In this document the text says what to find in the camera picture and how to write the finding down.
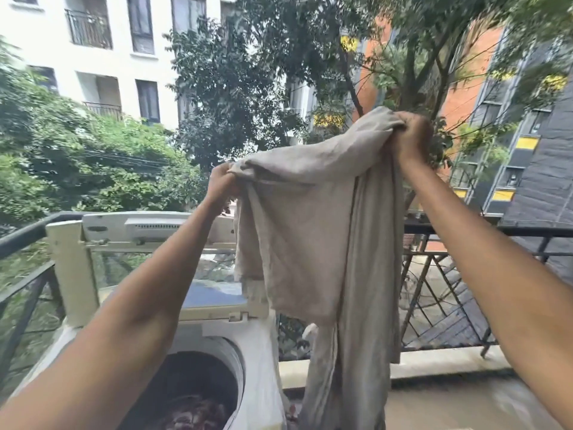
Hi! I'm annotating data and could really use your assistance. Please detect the person's right hand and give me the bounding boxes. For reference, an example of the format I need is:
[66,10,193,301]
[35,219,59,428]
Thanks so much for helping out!
[391,111,434,165]

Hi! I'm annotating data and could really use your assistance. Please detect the person's left hand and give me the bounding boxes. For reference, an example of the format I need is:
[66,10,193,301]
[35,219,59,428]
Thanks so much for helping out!
[204,162,242,216]

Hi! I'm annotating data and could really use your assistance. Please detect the beige cloth garment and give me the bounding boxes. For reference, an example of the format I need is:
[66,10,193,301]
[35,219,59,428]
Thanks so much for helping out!
[228,106,407,430]

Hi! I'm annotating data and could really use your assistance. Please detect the person's right forearm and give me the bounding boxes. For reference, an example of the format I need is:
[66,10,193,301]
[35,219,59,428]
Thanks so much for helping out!
[396,150,573,430]

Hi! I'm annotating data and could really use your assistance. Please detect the person's left forearm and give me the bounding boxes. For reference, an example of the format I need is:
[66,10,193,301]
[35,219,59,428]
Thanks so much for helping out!
[0,197,229,430]

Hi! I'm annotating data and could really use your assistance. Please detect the orange and grey building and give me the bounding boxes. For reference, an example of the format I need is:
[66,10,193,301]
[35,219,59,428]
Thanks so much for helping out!
[354,13,573,282]

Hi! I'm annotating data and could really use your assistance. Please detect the tall green tree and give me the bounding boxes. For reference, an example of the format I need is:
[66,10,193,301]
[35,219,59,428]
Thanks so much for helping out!
[165,0,573,206]

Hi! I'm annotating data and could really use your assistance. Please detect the white washing machine lid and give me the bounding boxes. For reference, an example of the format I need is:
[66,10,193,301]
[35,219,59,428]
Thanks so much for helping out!
[46,211,269,328]

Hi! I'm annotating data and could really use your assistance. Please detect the green leafy bushes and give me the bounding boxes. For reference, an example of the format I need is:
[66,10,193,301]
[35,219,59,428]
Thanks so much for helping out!
[0,38,209,233]

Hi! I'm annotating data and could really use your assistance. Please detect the black metal balcony railing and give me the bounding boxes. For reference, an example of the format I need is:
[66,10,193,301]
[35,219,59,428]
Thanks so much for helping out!
[0,211,573,390]

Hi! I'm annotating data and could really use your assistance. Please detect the white apartment building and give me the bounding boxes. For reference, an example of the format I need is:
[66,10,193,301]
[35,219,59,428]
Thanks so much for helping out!
[0,0,314,135]

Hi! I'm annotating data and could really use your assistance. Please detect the white top-load washing machine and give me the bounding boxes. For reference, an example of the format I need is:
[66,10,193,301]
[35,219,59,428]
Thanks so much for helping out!
[9,304,289,430]

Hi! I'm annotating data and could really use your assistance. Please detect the dark laundry in drum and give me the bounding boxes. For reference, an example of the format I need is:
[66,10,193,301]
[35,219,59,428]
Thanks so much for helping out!
[117,351,238,430]

